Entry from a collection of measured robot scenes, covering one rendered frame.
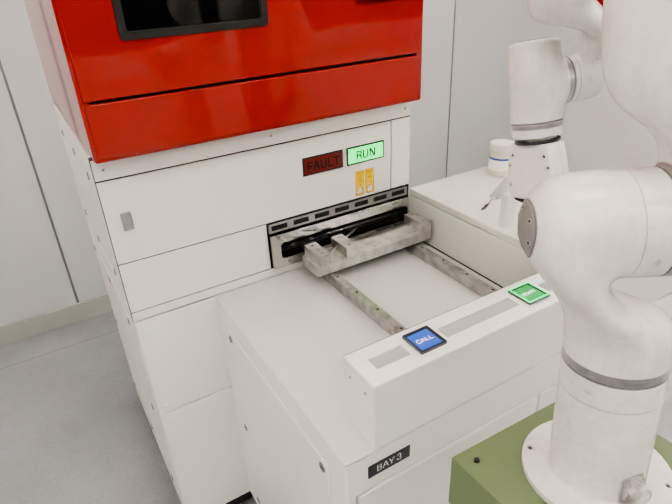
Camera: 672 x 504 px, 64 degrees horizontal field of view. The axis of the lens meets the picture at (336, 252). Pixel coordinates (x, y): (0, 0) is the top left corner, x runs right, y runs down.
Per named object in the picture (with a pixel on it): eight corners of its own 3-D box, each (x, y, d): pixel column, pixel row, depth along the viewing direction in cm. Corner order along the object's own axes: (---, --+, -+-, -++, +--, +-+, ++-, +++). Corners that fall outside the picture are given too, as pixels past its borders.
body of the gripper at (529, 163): (499, 137, 96) (502, 198, 99) (546, 137, 87) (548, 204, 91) (528, 129, 99) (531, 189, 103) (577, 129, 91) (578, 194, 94)
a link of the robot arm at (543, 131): (498, 125, 95) (499, 142, 96) (539, 125, 87) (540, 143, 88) (531, 117, 98) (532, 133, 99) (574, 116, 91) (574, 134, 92)
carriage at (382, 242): (303, 265, 142) (302, 255, 141) (413, 229, 158) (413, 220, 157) (317, 278, 136) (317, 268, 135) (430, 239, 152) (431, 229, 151)
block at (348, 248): (331, 246, 145) (330, 236, 143) (342, 242, 146) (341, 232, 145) (347, 258, 139) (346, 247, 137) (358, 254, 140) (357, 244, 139)
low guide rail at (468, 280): (393, 242, 158) (393, 232, 157) (398, 240, 159) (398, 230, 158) (527, 325, 120) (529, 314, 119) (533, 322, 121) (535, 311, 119)
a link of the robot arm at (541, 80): (553, 114, 97) (503, 123, 96) (551, 36, 93) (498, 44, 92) (577, 117, 89) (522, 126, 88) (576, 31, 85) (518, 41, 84)
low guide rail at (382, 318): (312, 269, 147) (311, 259, 145) (319, 266, 147) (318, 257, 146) (432, 371, 108) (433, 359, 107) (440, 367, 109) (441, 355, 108)
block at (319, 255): (304, 254, 141) (304, 244, 140) (316, 251, 143) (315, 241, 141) (320, 267, 135) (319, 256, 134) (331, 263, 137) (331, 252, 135)
